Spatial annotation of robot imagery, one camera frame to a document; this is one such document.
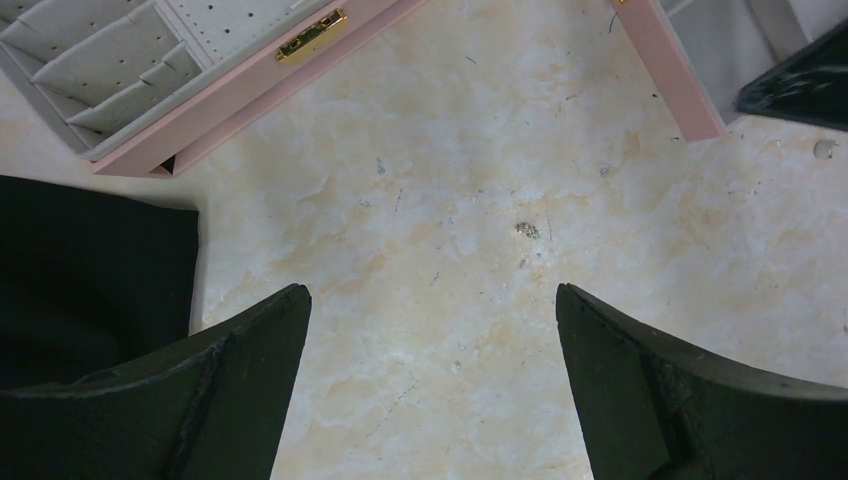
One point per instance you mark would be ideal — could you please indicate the pink jewelry box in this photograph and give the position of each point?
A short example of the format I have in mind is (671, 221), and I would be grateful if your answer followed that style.
(147, 88)

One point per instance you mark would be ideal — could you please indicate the black cloth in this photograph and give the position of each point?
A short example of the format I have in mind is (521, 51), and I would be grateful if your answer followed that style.
(89, 280)

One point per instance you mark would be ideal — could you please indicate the pink divided tray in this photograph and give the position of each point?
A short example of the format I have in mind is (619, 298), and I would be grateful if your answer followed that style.
(701, 53)

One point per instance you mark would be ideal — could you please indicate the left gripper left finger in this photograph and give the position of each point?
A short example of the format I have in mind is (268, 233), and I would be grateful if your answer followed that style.
(210, 406)

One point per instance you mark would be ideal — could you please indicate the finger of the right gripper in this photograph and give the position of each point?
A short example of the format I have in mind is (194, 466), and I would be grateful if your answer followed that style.
(810, 87)

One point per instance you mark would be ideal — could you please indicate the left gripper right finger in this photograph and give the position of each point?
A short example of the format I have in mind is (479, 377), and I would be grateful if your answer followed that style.
(653, 406)

